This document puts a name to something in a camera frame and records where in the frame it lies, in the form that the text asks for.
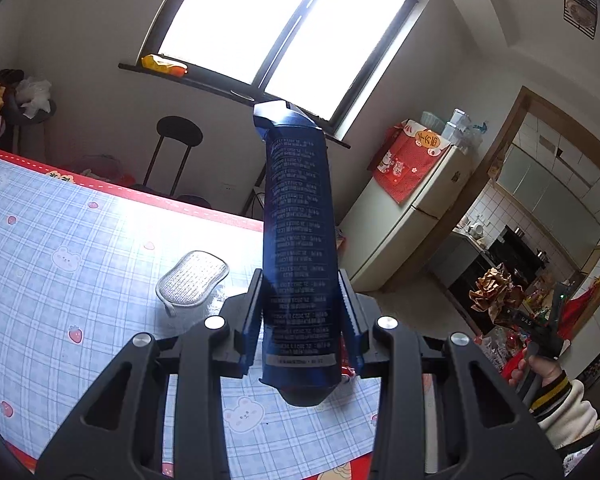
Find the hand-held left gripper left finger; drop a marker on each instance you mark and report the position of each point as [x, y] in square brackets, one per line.
[252, 310]

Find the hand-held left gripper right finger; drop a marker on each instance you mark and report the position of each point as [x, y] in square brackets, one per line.
[349, 312]

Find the gold foil wrapper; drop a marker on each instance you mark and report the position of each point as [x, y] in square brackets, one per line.
[495, 290]

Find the dark blue tube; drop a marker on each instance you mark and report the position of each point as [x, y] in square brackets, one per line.
[295, 235]

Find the person's right hand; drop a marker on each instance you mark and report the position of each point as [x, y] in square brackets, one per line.
[550, 371]

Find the grey scrub pad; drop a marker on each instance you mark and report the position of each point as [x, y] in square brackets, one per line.
[192, 282]

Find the black kitchen oven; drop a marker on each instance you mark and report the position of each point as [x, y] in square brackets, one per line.
[510, 255]

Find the white refrigerator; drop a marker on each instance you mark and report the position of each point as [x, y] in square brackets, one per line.
[405, 230]

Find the white kettle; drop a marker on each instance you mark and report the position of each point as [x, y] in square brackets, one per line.
[475, 229]

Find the red printed cloth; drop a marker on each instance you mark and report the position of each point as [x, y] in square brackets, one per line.
[405, 165]

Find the black round stool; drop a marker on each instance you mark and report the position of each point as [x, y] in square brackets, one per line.
[180, 130]

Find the boxes atop refrigerator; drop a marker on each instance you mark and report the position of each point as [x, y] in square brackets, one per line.
[455, 127]

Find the dark window sill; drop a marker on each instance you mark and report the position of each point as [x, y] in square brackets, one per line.
[215, 87]

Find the yellow snack packet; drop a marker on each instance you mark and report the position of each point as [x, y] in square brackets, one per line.
[162, 65]

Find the dark framed window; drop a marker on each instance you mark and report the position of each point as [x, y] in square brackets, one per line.
[285, 30]

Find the white plastic bag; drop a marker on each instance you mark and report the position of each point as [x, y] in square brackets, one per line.
[32, 95]

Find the kitchen wall cabinets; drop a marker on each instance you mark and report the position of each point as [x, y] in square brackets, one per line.
[545, 195]

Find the brown wooden door frame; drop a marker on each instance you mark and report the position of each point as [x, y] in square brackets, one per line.
[515, 125]

